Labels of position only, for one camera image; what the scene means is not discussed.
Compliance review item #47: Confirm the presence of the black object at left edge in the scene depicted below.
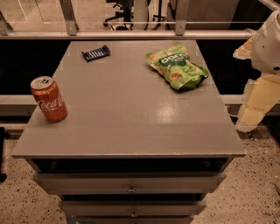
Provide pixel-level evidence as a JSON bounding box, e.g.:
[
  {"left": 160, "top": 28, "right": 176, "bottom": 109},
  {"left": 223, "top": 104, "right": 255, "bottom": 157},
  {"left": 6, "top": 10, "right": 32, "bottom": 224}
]
[{"left": 0, "top": 127, "right": 7, "bottom": 183}]

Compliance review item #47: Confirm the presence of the grey drawer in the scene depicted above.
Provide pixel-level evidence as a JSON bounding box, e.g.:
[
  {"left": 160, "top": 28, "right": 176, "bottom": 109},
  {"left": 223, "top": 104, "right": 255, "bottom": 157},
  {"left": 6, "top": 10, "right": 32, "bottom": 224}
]
[
  {"left": 34, "top": 172, "right": 226, "bottom": 195},
  {"left": 59, "top": 200, "right": 206, "bottom": 218}
]

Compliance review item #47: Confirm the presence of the red Coca-Cola can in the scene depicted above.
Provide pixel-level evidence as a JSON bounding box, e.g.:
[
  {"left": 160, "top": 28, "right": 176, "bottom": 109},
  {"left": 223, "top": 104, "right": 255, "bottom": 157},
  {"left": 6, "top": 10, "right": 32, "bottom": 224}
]
[{"left": 31, "top": 76, "right": 67, "bottom": 122}]

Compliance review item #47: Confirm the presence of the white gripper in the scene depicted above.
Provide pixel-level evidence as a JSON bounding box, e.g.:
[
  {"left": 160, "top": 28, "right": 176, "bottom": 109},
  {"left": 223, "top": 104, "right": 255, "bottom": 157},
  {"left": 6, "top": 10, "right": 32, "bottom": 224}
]
[{"left": 233, "top": 10, "right": 280, "bottom": 132}]

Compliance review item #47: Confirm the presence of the grey drawer cabinet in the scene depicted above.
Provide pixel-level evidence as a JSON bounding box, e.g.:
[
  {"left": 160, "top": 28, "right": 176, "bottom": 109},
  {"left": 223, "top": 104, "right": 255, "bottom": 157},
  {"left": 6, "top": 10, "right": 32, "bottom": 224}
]
[{"left": 13, "top": 41, "right": 245, "bottom": 224}]

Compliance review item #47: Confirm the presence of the metal railing bar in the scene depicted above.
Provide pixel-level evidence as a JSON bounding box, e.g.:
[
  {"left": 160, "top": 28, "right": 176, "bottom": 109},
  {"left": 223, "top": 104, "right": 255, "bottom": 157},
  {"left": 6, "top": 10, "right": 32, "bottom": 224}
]
[{"left": 0, "top": 29, "right": 256, "bottom": 40}]

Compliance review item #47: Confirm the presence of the top grey drawer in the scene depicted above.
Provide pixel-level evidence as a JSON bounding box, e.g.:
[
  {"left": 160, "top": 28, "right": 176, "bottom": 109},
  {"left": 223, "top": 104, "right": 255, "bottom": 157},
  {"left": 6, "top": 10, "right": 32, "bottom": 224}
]
[{"left": 34, "top": 172, "right": 226, "bottom": 195}]

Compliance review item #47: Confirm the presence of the black office chair base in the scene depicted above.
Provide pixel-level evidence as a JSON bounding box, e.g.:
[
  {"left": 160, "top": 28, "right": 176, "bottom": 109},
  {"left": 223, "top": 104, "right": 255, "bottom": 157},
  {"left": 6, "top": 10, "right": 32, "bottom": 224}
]
[{"left": 103, "top": 0, "right": 134, "bottom": 31}]

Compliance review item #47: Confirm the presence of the green snack bag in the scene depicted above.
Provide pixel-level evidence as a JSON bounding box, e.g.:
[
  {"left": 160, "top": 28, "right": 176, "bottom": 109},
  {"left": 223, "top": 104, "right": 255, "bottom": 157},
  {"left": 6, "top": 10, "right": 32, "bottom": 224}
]
[{"left": 146, "top": 44, "right": 209, "bottom": 91}]

